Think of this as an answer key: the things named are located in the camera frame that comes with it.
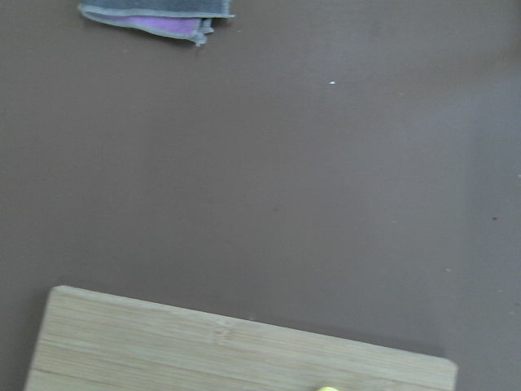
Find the grey folded cloth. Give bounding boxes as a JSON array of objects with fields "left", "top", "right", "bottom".
[{"left": 77, "top": 0, "right": 234, "bottom": 46}]

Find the yellow plastic knife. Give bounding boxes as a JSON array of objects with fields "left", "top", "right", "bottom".
[{"left": 315, "top": 386, "right": 339, "bottom": 391}]

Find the bamboo cutting board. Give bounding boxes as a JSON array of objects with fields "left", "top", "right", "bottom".
[{"left": 24, "top": 286, "right": 458, "bottom": 390}]

